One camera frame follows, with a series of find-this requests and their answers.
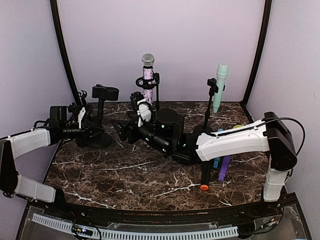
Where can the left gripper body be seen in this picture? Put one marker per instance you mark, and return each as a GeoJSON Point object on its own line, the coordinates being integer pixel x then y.
{"type": "Point", "coordinates": [84, 132]}

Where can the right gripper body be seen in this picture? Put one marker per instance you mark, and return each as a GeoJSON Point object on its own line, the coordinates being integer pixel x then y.
{"type": "Point", "coordinates": [129, 126]}

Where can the black round-base stand clamp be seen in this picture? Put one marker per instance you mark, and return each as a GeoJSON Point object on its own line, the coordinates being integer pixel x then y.
{"type": "Point", "coordinates": [102, 93]}

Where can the black tripod shock-mount stand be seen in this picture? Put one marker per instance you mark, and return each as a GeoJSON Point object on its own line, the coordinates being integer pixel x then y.
{"type": "Point", "coordinates": [150, 85]}

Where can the silver glitter microphone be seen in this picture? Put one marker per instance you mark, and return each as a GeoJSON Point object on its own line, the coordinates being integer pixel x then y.
{"type": "Point", "coordinates": [148, 76]}

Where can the blue microphone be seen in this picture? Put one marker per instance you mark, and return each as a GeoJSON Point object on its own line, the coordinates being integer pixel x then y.
{"type": "Point", "coordinates": [216, 162]}

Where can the purple microphone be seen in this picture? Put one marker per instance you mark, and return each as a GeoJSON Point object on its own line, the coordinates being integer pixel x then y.
{"type": "Point", "coordinates": [224, 168]}

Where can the black round-base stand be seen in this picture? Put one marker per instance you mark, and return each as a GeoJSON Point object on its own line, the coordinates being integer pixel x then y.
{"type": "Point", "coordinates": [82, 96]}
{"type": "Point", "coordinates": [212, 82]}

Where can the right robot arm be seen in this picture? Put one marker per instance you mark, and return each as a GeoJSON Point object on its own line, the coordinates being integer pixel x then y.
{"type": "Point", "coordinates": [163, 130]}

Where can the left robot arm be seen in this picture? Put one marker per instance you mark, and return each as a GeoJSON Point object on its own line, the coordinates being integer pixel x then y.
{"type": "Point", "coordinates": [64, 122]}

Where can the mint green microphone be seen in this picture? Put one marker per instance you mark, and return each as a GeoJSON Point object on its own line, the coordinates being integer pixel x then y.
{"type": "Point", "coordinates": [221, 76]}

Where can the green circuit board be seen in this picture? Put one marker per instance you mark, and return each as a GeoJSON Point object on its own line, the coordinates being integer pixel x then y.
{"type": "Point", "coordinates": [79, 230]}

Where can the lime green bowl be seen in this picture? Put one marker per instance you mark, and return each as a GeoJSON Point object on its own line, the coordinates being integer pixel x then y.
{"type": "Point", "coordinates": [237, 126]}

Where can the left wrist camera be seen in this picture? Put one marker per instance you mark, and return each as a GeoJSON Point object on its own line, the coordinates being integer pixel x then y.
{"type": "Point", "coordinates": [80, 116]}

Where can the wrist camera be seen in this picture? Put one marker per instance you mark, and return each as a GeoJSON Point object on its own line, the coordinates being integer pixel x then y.
{"type": "Point", "coordinates": [142, 108]}
{"type": "Point", "coordinates": [80, 116]}

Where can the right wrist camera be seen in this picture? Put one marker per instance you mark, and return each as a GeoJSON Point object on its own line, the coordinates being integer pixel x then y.
{"type": "Point", "coordinates": [142, 108]}

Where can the left black frame post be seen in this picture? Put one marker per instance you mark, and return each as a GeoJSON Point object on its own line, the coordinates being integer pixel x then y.
{"type": "Point", "coordinates": [63, 50]}

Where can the black frame post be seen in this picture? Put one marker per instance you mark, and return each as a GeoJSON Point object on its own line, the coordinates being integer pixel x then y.
{"type": "Point", "coordinates": [63, 50]}
{"type": "Point", "coordinates": [258, 53]}

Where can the white slotted cable duct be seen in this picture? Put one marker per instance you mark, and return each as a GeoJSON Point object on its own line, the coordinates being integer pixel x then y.
{"type": "Point", "coordinates": [119, 231]}

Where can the right black frame post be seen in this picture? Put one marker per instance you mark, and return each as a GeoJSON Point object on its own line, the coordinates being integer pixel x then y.
{"type": "Point", "coordinates": [258, 53]}

